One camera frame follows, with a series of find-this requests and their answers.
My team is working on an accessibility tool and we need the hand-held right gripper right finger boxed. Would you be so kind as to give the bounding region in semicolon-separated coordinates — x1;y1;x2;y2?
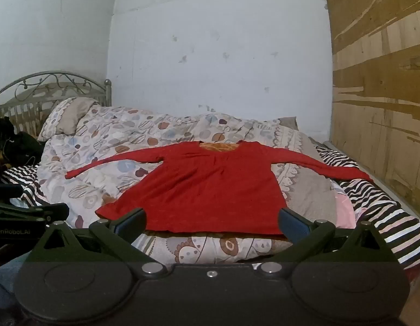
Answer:
257;208;399;274

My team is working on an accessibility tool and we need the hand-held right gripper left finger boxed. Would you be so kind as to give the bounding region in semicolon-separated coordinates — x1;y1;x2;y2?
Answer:
36;207;167;279

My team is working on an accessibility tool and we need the patterned pillow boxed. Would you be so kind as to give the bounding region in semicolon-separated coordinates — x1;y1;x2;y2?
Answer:
38;97;99;142

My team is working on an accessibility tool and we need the red long-sleeved shirt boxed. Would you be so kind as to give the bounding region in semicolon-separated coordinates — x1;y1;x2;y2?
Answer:
65;140;374;237

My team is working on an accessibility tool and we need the dark cloth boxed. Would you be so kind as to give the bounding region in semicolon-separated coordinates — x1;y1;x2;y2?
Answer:
0;117;45;171

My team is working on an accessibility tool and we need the brown cardboard box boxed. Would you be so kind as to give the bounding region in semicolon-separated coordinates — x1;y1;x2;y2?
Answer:
322;0;420;226

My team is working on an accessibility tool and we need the dotted patterned quilt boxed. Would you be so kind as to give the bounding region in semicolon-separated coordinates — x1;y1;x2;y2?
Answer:
37;102;360;265

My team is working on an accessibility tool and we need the pink cloth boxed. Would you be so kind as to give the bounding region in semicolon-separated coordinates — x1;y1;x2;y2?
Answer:
333;190;357;229

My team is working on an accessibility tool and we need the metal bed headboard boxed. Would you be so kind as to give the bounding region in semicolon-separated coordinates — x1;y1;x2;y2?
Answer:
0;71;113;136

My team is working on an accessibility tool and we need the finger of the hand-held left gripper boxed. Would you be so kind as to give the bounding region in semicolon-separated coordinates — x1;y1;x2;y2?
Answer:
0;202;70;225

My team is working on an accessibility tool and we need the person's leg in jeans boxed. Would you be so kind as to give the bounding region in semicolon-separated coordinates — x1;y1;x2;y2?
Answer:
0;253;29;325

